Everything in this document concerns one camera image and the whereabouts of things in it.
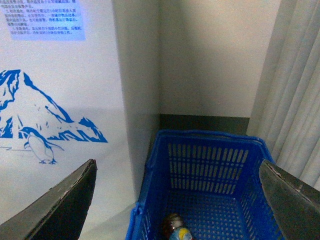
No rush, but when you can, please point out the brown drink bottle blue label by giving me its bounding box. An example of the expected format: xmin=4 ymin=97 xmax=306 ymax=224
xmin=161 ymin=212 xmax=194 ymax=240

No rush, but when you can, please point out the white instruction sticker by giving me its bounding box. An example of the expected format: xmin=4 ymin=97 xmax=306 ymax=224
xmin=0 ymin=0 xmax=86 ymax=41

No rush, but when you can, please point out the white chest freezer blue rim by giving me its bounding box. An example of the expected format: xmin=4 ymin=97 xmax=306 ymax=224
xmin=0 ymin=0 xmax=160 ymax=240

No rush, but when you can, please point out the blue plastic crate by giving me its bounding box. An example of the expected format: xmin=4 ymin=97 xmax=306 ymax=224
xmin=126 ymin=130 xmax=284 ymax=240

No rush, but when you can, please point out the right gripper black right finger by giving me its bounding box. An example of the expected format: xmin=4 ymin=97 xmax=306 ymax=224
xmin=259 ymin=159 xmax=320 ymax=240

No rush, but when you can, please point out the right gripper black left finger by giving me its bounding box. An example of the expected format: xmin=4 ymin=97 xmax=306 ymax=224
xmin=0 ymin=159 xmax=97 ymax=240

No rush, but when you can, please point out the white vertical blind curtain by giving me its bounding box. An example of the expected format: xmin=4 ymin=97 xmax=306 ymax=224
xmin=247 ymin=0 xmax=320 ymax=189

